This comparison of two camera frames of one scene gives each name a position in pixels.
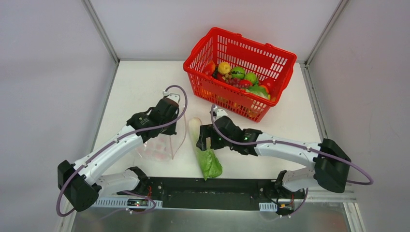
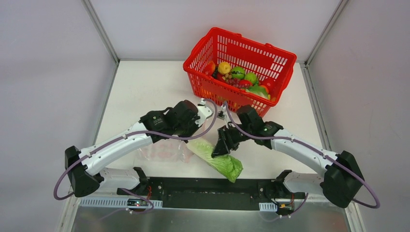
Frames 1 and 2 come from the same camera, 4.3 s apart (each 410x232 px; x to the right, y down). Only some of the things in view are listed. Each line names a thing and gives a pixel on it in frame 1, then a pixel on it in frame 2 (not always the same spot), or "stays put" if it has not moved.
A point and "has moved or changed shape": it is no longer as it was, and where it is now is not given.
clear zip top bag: (163, 147) has moved or changed shape
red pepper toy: (245, 83) stays put
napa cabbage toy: (209, 164) has moved or changed shape
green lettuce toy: (260, 91) stays put
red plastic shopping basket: (245, 74) stays put
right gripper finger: (205, 132) -> (223, 146)
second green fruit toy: (251, 76) stays put
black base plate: (171, 194) stays put
